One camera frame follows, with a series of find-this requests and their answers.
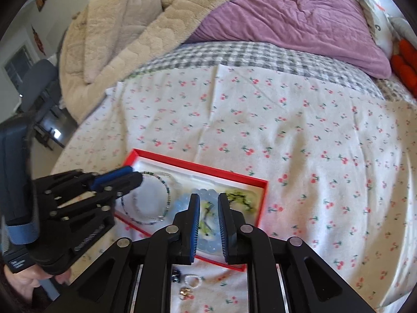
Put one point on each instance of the white printed pillow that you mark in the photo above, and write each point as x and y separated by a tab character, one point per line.
378	22

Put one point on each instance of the red wall decoration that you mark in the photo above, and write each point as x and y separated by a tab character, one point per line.
38	39

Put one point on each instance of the window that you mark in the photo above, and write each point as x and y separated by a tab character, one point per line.
18	65

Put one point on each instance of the beige fleece blanket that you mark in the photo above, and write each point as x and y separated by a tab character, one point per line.
130	39

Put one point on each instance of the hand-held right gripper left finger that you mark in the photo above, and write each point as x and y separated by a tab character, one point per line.
194	225

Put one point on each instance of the orange plush toy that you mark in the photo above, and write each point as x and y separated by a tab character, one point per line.
405	62

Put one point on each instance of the grey checked bed sheet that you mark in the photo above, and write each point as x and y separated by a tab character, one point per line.
260	55

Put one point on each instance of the person's left hand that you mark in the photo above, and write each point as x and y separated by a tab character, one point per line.
26	282

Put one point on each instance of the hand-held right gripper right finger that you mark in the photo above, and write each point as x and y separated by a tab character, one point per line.
223	228

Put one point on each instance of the dark grey chair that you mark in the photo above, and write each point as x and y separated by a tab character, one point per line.
35	81

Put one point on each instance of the purple duvet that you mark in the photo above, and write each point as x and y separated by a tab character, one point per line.
293	16

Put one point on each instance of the red jewelry box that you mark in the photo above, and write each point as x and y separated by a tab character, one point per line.
185	177

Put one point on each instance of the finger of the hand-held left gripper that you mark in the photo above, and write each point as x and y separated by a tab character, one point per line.
110	177
128	182

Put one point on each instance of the cherry print bed sheet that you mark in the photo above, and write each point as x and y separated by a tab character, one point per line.
293	137

